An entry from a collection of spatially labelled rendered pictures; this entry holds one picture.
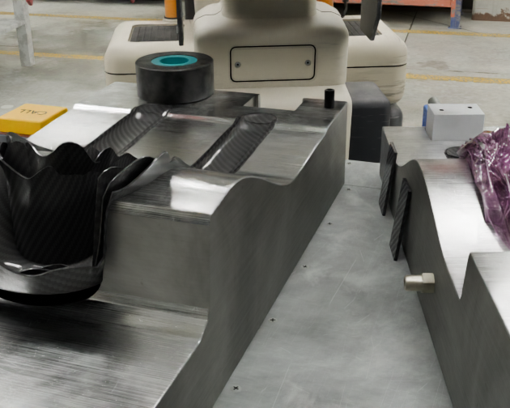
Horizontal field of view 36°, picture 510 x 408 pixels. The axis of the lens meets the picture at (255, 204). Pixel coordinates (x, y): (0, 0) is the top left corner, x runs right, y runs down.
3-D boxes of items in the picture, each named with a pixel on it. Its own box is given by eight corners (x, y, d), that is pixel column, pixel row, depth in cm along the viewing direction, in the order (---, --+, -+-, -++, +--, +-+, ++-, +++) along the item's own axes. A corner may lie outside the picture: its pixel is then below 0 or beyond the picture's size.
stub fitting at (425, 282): (430, 287, 57) (402, 287, 57) (431, 268, 56) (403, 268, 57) (433, 297, 56) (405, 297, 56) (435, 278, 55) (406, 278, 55)
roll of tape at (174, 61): (210, 81, 87) (209, 48, 85) (218, 102, 79) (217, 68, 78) (137, 84, 85) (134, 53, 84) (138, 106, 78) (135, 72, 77)
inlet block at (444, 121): (409, 124, 92) (413, 78, 90) (452, 123, 92) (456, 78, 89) (429, 165, 80) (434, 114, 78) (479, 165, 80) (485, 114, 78)
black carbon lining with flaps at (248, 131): (142, 121, 81) (134, 27, 77) (293, 136, 76) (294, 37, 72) (-97, 286, 51) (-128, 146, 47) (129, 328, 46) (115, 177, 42)
